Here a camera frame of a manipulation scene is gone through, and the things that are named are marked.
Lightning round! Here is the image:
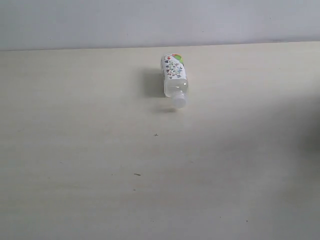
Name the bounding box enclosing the white bottle cartoon label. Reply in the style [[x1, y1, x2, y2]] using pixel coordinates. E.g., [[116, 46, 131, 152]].
[[161, 53, 189, 109]]

